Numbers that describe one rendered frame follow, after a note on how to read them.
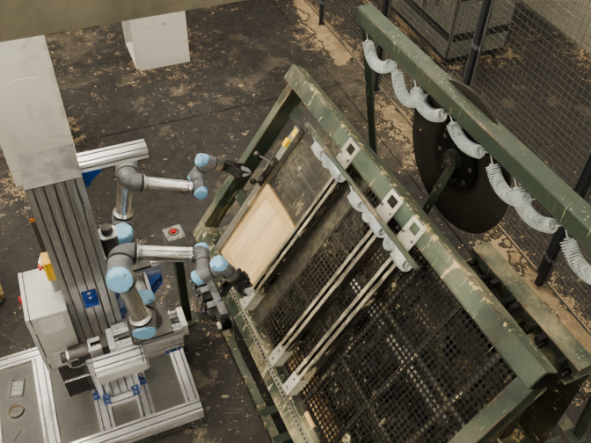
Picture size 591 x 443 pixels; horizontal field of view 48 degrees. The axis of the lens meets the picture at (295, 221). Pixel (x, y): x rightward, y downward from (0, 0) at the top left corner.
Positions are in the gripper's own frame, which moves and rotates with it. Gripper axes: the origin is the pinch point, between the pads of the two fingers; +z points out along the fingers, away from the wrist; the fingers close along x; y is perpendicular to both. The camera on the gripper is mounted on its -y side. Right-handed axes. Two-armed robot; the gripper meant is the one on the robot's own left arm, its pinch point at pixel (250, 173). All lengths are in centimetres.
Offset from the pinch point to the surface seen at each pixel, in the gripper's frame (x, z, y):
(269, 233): 27.1, 10.5, -23.5
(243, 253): 47.1, 10.5, -7.4
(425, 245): -12, 2, -134
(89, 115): 40, 33, 323
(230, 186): 15.7, 8.6, 25.1
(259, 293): 59, 7, -38
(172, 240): 60, -12, 35
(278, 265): 38, 6, -45
